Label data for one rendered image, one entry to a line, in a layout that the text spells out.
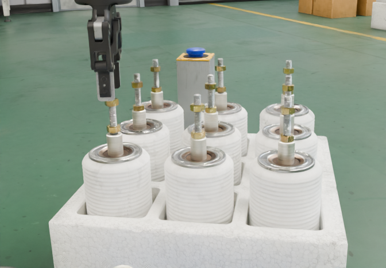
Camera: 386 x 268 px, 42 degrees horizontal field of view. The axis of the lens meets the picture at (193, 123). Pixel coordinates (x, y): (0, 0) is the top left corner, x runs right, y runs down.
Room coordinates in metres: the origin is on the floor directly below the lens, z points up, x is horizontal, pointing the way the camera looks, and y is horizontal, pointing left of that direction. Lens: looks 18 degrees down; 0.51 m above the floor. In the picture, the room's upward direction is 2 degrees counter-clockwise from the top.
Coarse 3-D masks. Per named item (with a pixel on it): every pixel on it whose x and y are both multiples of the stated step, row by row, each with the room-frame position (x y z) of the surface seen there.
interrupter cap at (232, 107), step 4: (204, 104) 0.90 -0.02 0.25; (228, 104) 0.90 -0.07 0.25; (232, 104) 0.90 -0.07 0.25; (236, 104) 0.89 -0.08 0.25; (228, 108) 0.88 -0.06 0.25; (232, 108) 0.87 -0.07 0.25; (236, 108) 0.87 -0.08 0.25; (240, 108) 0.87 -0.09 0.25; (220, 112) 0.84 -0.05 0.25; (224, 112) 0.84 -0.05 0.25; (228, 112) 0.84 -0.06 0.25; (232, 112) 0.85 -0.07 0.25; (236, 112) 0.85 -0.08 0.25
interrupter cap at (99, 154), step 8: (104, 144) 0.70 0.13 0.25; (128, 144) 0.70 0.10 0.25; (136, 144) 0.69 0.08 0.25; (96, 152) 0.67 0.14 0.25; (104, 152) 0.68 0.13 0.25; (128, 152) 0.67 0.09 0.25; (136, 152) 0.67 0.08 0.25; (96, 160) 0.64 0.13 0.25; (104, 160) 0.64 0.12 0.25; (112, 160) 0.63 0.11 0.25; (120, 160) 0.64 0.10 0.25; (128, 160) 0.64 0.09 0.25
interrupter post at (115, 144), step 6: (120, 132) 0.68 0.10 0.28; (108, 138) 0.66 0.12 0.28; (114, 138) 0.66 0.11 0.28; (120, 138) 0.67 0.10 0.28; (108, 144) 0.66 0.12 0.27; (114, 144) 0.66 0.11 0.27; (120, 144) 0.66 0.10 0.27; (108, 150) 0.67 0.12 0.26; (114, 150) 0.66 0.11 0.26; (120, 150) 0.66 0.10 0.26
